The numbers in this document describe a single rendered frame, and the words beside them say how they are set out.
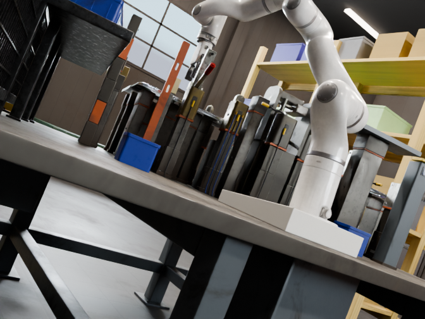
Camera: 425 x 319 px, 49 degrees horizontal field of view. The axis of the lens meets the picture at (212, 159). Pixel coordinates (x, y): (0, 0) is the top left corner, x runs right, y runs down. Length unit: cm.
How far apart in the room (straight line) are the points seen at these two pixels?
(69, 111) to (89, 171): 791
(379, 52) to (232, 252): 408
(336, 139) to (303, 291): 45
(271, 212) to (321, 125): 33
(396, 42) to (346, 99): 345
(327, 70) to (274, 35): 925
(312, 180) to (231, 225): 55
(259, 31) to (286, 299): 948
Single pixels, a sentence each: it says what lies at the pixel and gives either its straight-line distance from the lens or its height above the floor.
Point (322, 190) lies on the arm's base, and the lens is 141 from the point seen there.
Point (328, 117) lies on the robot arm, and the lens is 143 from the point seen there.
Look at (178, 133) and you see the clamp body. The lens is 175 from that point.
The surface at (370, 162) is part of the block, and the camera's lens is 190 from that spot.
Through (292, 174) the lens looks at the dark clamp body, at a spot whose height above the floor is 90.
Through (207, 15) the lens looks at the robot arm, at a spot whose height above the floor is 135.
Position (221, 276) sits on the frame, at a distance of 99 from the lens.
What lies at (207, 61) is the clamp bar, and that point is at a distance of 182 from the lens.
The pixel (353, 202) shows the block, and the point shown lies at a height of 88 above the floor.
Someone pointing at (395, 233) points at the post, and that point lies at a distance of 203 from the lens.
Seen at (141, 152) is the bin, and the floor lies 75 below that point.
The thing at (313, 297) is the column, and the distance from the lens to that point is 136.
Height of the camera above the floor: 74
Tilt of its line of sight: 3 degrees up
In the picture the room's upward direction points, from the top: 22 degrees clockwise
